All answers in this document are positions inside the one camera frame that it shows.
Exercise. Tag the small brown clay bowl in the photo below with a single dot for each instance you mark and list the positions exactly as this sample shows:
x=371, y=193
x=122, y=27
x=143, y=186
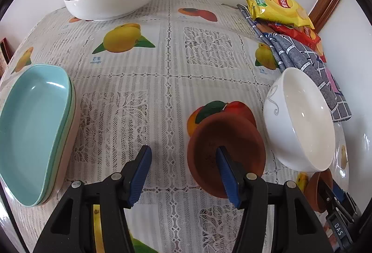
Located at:
x=314, y=192
x=203, y=154

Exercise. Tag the pink plastic plate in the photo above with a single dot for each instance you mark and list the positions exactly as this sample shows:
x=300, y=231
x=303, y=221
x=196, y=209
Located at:
x=59, y=177

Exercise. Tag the blue plastic plate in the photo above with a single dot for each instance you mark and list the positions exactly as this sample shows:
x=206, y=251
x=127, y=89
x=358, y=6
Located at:
x=29, y=131

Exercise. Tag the brown wooden door frame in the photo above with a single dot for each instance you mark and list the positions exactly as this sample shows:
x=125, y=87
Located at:
x=328, y=0

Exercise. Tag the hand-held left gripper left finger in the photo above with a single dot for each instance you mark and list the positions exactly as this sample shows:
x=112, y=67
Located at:
x=139, y=180

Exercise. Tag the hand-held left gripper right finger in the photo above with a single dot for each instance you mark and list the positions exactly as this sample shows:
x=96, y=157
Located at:
x=228, y=180

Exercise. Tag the yellow chip bag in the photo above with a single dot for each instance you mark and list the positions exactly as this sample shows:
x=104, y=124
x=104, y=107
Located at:
x=279, y=9

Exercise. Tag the grey checked cloth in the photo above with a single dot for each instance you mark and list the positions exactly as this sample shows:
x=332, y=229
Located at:
x=293, y=49

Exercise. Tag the fruit print tablecloth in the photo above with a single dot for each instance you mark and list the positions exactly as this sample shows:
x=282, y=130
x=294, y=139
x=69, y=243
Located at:
x=145, y=67

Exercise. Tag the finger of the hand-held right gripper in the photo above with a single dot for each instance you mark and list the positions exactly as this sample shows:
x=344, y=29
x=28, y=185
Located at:
x=328, y=196
x=340, y=194

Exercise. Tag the green plastic plate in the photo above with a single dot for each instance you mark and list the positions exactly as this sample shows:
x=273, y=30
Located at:
x=51, y=183

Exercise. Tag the red chip bag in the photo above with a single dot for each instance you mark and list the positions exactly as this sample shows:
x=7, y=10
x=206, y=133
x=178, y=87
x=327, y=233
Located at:
x=308, y=35

